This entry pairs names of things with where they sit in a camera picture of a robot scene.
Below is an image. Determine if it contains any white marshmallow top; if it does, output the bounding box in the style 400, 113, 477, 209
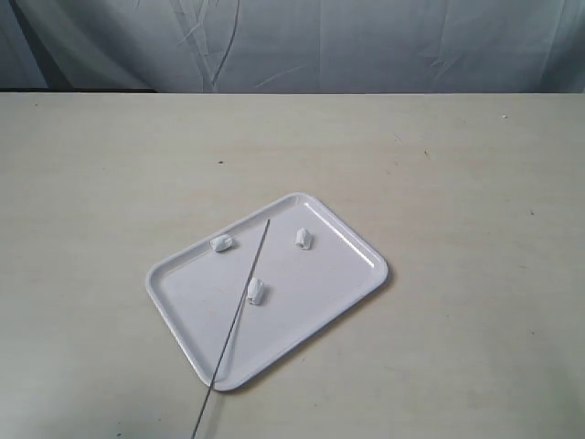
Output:
294, 228, 314, 251

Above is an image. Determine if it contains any white marshmallow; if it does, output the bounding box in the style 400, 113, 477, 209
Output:
247, 277, 266, 305
209, 234, 234, 252
294, 228, 314, 251

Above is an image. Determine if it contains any thin metal skewer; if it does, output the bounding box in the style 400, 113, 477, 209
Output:
190, 219, 271, 439

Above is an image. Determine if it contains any white marshmallow bottom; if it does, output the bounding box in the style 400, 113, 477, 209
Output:
209, 234, 234, 252

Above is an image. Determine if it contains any white plastic tray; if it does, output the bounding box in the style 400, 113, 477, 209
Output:
145, 193, 388, 391

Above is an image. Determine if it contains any grey backdrop cloth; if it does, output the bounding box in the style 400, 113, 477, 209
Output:
1, 1, 584, 93

